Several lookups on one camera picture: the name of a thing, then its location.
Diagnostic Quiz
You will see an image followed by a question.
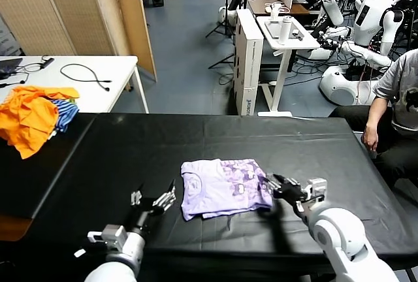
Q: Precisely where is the white table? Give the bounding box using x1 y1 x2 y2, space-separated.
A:
0 55 150 114

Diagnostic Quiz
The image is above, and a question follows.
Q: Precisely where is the black laptop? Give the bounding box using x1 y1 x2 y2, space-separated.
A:
0 58 24 80

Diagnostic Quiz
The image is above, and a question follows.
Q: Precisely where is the black looped cable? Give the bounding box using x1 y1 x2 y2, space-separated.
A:
60 63 113 92

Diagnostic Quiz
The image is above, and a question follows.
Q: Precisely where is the white bottle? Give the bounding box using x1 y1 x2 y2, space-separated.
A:
278 16 294 46

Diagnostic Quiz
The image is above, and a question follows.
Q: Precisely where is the thin black earphone cable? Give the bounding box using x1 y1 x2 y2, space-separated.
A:
0 72 30 89

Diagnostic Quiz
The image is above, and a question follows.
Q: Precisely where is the white headset on stand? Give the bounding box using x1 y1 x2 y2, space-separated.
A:
265 2 291 22

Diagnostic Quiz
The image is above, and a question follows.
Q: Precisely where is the black table cover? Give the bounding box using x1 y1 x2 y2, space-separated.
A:
31 113 418 265

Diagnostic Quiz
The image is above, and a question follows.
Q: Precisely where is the black tripod stand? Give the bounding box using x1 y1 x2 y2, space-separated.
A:
205 0 238 40

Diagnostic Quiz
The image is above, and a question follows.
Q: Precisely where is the black cable with adapter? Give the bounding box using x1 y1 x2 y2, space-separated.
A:
12 55 56 74

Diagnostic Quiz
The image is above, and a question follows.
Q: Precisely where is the wooden folding screen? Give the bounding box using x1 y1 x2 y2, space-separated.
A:
0 0 158 82

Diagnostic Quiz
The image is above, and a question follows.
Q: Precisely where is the seated person grey t-shirt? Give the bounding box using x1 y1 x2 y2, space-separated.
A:
328 49 418 198

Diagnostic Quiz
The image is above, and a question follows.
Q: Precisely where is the person's right hand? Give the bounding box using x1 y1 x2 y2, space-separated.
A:
362 125 380 153

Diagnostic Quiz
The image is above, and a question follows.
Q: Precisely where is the white humanoid robot black screen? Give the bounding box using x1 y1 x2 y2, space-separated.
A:
306 0 406 106

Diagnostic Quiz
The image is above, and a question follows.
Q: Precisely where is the brown wooden desk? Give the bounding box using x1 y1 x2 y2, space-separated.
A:
247 0 323 17

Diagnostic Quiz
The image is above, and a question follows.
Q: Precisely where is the grey tablet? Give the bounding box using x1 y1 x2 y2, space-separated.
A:
264 20 304 40

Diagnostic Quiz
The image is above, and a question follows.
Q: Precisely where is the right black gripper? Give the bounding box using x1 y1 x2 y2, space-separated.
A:
261 173 310 203

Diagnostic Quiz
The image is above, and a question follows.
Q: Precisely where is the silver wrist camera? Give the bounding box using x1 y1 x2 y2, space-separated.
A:
305 178 328 203
86 225 128 250

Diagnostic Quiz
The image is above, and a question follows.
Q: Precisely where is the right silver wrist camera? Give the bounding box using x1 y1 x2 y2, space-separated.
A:
305 178 328 203

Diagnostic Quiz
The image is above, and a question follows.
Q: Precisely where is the person's right forearm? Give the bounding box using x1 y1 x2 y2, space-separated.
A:
364 97 389 129

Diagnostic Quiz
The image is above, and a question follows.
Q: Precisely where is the lavender t-shirt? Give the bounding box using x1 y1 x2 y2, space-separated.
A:
180 158 274 222

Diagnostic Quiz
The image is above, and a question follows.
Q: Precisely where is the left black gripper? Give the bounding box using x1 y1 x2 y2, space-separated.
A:
129 179 177 232

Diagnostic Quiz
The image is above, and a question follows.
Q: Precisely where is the small white robot base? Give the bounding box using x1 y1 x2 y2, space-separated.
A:
217 7 238 24

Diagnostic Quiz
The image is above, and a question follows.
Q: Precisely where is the orange garment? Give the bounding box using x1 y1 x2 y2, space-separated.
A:
0 85 81 160

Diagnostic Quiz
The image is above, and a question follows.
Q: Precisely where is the white standing desk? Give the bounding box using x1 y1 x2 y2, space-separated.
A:
257 16 321 118

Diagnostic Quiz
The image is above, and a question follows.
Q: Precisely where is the tall white cardboard box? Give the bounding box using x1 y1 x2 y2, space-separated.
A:
233 9 265 116

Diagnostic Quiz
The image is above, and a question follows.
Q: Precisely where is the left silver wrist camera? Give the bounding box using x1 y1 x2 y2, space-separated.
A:
86 225 128 250

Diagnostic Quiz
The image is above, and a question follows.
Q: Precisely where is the blue striped garment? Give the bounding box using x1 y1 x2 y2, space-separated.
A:
48 98 80 133

